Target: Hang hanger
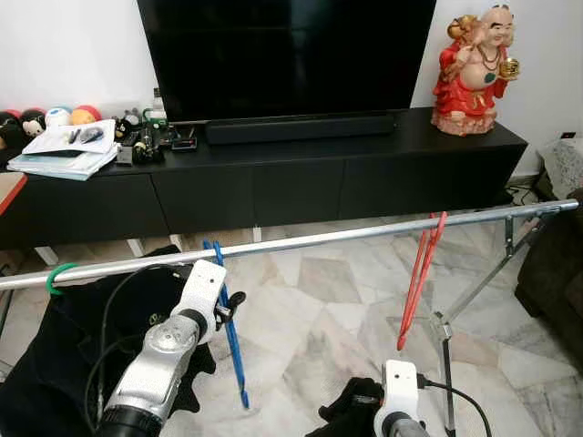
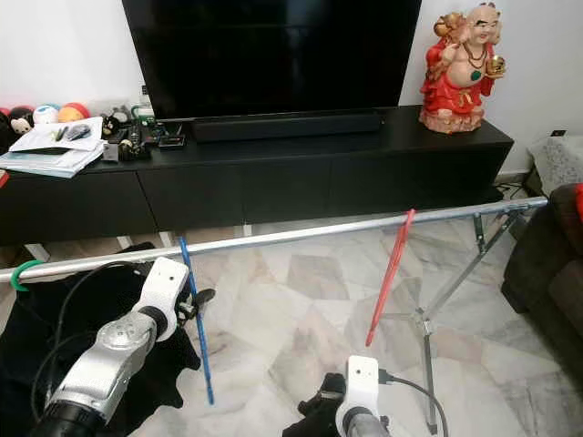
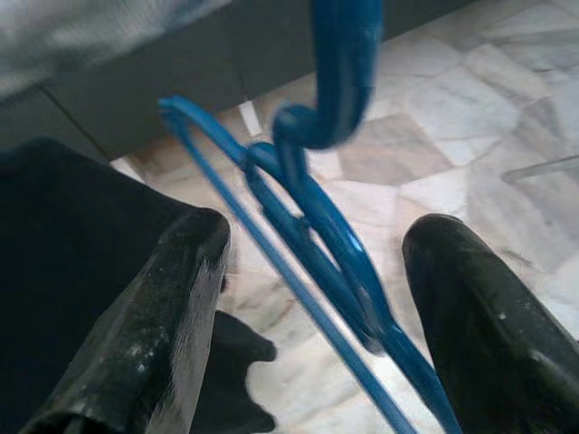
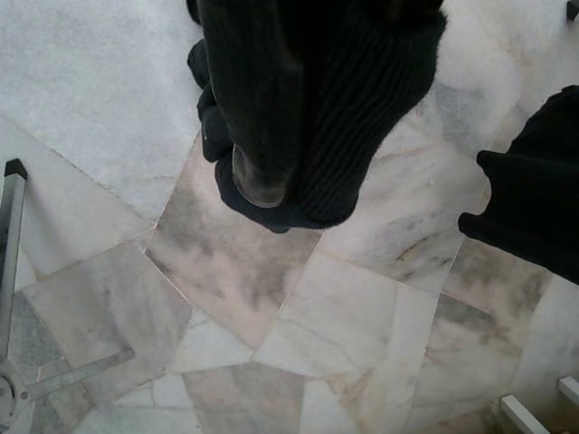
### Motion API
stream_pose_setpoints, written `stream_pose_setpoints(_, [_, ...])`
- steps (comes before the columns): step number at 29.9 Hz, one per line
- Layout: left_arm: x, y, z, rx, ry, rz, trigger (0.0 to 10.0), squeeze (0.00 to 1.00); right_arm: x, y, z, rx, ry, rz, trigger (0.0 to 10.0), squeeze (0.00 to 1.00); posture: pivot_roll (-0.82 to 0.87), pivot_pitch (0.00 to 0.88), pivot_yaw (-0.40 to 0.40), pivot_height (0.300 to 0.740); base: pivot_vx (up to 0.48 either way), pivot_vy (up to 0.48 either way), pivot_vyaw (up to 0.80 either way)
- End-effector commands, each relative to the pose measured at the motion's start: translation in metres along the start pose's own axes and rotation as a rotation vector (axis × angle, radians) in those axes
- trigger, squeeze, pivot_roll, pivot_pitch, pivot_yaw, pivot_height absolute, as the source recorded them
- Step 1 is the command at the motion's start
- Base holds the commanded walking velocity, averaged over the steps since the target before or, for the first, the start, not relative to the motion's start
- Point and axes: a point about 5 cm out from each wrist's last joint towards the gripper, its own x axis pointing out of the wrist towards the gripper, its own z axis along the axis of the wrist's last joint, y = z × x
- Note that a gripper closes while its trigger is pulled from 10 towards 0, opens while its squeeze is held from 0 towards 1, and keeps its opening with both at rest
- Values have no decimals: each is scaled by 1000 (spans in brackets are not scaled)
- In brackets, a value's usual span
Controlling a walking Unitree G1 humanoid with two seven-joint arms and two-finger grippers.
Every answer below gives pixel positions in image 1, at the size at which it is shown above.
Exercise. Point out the grey speckled cushion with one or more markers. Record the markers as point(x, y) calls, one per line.
point(565, 168)

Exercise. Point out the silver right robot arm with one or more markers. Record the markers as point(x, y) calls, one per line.
point(401, 426)

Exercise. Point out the pink marble top table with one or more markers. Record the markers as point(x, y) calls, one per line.
point(7, 187)

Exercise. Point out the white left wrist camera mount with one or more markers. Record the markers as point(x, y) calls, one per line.
point(202, 291)

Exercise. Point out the green clothes hanger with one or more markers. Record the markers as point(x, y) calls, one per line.
point(53, 280)

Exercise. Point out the black shirt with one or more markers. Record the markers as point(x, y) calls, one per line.
point(55, 364)

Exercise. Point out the stack of papers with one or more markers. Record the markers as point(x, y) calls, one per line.
point(59, 155)

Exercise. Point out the silver metal clothes rack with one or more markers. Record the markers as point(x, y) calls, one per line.
point(346, 237)

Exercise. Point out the orange round plush toy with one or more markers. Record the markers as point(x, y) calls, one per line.
point(86, 115)

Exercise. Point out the black television console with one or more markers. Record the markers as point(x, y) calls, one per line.
point(291, 187)

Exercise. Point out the dark brown sofa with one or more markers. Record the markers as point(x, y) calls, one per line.
point(551, 282)

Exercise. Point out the black flat screen television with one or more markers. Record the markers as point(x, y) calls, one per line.
point(282, 55)

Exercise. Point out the black mouse plush toy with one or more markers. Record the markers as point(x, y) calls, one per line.
point(33, 123)

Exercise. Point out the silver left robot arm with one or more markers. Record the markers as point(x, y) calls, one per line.
point(155, 364)

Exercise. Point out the red black plush toy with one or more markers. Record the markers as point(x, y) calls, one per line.
point(8, 127)

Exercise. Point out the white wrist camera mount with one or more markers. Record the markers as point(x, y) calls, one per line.
point(202, 291)
point(399, 387)

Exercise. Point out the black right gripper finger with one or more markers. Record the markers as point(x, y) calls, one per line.
point(335, 424)
point(355, 387)

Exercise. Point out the black soundbar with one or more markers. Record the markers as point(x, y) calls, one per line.
point(301, 128)

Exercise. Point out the red clothes hanger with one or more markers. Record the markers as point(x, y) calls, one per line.
point(417, 291)

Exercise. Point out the white round plush toy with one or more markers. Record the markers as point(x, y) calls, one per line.
point(58, 116)

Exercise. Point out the red laughing buddha statue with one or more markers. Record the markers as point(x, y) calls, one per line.
point(474, 82)

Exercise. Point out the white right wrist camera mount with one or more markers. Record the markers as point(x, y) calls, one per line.
point(399, 387)

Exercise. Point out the blue clothes hanger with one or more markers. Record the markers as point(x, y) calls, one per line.
point(234, 346)

